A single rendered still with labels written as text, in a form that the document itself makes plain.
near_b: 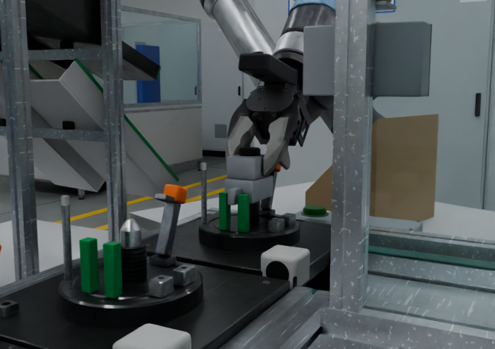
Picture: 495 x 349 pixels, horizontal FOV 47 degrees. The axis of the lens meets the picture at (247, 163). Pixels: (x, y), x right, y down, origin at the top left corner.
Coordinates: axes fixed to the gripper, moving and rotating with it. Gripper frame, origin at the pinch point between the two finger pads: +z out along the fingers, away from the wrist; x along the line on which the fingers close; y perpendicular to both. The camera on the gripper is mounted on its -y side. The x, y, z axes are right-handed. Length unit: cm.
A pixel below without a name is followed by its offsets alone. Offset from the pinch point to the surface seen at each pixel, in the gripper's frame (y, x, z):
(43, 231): 29, 60, 2
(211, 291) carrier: -7.2, -6.1, 21.3
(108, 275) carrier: -17.3, -1.4, 25.2
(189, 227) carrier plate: 8.0, 10.2, 6.8
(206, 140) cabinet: 573, 442, -432
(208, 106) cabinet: 534, 437, -472
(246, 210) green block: 0.8, -2.0, 6.9
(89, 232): 32, 51, -1
